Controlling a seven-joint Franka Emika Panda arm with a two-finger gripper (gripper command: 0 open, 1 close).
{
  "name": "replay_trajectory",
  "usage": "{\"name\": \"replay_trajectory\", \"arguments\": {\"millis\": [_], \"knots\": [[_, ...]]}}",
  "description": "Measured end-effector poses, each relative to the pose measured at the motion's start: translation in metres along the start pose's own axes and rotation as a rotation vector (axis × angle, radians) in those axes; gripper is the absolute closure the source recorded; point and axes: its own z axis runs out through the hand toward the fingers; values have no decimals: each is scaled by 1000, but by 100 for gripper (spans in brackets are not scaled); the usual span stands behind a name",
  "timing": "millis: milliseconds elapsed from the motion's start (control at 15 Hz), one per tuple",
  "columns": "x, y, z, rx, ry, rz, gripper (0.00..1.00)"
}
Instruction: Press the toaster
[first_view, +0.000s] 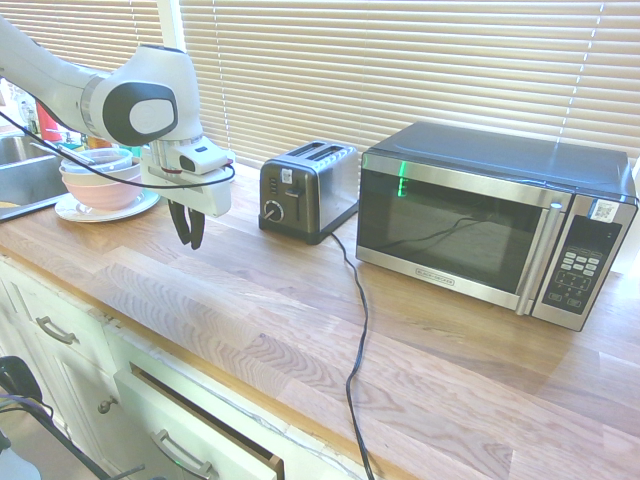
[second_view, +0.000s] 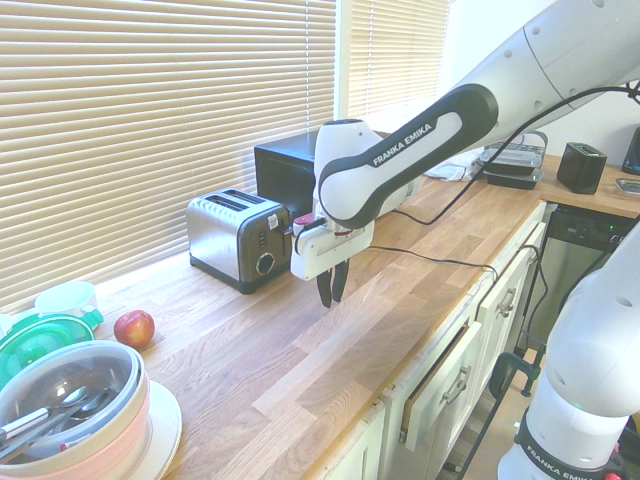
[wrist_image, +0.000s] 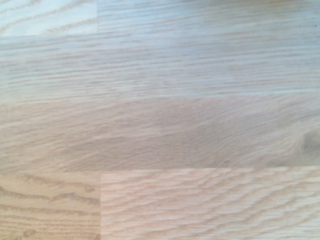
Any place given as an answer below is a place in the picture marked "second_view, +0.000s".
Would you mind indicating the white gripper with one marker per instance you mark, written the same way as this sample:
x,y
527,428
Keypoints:
x,y
330,247

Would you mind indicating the stainless steel two-slot toaster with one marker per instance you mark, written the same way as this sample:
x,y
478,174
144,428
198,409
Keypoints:
x,y
220,235

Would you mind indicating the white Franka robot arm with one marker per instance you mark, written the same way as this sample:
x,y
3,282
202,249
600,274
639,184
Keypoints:
x,y
400,165

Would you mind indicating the black steel microwave oven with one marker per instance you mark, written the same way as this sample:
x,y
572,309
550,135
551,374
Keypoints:
x,y
285,170

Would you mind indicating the white open drawer front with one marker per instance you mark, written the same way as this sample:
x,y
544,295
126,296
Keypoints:
x,y
445,385

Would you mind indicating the white crumpled cloth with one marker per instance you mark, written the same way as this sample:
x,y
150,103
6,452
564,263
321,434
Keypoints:
x,y
452,170

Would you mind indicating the white kitchen cabinet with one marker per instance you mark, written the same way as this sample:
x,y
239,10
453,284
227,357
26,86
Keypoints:
x,y
500,340

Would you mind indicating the green metal clamp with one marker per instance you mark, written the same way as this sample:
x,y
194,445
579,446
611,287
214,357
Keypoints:
x,y
520,362

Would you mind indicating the red apple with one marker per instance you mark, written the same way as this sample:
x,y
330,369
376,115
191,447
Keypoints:
x,y
134,328

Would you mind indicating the black clear-lid food container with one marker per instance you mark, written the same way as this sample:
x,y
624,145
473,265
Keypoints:
x,y
515,157
512,179

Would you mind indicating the white plate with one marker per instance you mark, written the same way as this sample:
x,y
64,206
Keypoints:
x,y
165,425

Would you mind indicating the narrow beige window blind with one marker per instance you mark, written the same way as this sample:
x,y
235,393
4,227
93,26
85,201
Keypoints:
x,y
395,55

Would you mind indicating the stainless steel dishwasher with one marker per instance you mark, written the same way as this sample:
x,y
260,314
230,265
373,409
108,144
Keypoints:
x,y
570,250

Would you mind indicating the wide beige window blind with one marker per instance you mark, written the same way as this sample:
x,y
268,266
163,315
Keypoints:
x,y
150,125

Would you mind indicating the stacked bowls with utensils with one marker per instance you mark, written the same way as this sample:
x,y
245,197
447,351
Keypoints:
x,y
125,430

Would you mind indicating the white ceramic cup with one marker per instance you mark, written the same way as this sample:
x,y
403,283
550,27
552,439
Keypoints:
x,y
65,297

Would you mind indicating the small black box appliance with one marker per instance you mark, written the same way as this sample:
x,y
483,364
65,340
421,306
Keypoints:
x,y
580,170

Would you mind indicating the metal spoon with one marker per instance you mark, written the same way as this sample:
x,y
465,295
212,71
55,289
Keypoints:
x,y
85,404

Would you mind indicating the clear glass bowl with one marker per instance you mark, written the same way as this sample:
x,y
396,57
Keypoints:
x,y
65,380

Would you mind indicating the green plastic container lid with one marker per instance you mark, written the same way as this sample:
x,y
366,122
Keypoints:
x,y
35,340

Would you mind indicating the small metal lid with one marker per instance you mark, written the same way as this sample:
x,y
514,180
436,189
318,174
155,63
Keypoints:
x,y
629,185

